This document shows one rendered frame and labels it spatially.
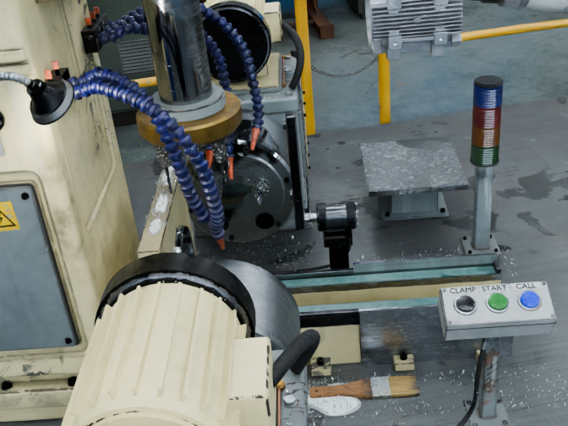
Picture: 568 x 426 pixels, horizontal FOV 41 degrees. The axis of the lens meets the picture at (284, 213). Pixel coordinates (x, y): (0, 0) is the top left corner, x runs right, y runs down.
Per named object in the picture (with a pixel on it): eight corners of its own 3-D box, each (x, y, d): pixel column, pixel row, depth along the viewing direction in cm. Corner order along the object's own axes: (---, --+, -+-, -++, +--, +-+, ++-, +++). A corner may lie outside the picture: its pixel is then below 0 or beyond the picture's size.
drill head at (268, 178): (185, 269, 164) (166, 165, 151) (203, 177, 199) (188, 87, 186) (302, 260, 162) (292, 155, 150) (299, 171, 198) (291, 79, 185)
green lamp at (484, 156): (473, 167, 167) (474, 149, 165) (467, 155, 172) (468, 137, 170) (501, 165, 167) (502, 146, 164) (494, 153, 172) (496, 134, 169)
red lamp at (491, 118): (475, 129, 162) (476, 110, 160) (469, 118, 167) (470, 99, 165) (504, 128, 162) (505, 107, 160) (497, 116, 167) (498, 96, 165)
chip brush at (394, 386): (310, 404, 142) (309, 401, 142) (308, 385, 147) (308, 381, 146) (421, 395, 142) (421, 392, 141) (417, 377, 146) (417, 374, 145)
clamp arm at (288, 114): (292, 231, 158) (281, 117, 145) (292, 223, 160) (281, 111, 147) (309, 230, 158) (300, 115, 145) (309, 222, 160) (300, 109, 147)
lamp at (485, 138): (474, 149, 165) (475, 129, 162) (468, 137, 170) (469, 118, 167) (502, 146, 164) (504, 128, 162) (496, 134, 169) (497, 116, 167)
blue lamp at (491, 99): (476, 110, 160) (477, 90, 158) (470, 99, 165) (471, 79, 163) (505, 107, 160) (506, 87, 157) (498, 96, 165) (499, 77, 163)
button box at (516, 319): (443, 341, 123) (446, 325, 119) (437, 303, 128) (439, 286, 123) (551, 334, 122) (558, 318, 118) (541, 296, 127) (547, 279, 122)
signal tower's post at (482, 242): (466, 258, 178) (472, 88, 157) (460, 239, 185) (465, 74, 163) (500, 255, 177) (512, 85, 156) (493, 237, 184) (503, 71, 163)
